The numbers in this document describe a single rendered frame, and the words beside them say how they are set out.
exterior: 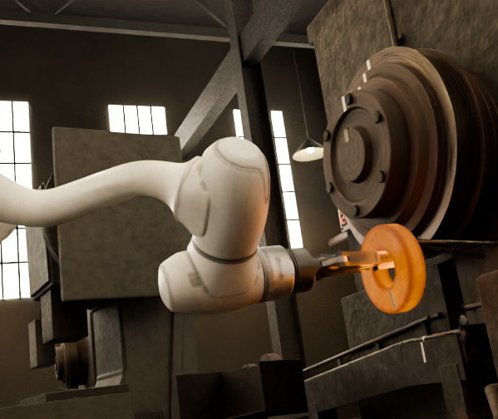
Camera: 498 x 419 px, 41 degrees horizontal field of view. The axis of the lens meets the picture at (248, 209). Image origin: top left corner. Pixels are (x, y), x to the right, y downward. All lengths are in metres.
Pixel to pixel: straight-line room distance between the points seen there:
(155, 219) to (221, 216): 3.14
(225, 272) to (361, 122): 0.60
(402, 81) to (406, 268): 0.46
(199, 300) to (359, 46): 1.11
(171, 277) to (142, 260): 2.97
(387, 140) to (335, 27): 0.77
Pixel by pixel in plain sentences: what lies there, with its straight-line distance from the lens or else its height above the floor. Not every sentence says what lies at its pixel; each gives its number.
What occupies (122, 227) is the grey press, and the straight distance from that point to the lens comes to 3.99.
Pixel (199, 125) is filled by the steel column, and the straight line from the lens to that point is 11.17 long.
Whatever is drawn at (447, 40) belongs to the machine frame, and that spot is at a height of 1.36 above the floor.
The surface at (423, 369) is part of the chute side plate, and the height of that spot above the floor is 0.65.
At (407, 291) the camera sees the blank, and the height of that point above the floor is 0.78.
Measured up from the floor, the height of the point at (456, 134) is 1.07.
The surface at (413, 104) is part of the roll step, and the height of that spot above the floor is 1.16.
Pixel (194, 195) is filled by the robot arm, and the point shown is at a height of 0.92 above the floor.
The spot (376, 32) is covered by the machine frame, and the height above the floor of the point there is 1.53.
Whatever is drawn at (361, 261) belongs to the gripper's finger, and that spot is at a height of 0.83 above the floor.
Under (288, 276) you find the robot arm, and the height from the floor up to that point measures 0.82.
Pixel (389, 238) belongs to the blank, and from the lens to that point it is 1.18.
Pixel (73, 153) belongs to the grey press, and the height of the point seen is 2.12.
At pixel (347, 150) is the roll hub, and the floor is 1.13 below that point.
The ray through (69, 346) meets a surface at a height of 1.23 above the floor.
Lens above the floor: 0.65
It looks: 15 degrees up
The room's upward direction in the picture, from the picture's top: 8 degrees counter-clockwise
